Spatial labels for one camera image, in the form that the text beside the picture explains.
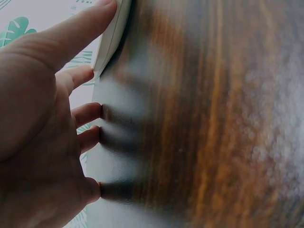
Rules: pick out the person's left hand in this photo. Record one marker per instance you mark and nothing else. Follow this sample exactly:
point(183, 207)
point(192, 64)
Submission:
point(31, 118)

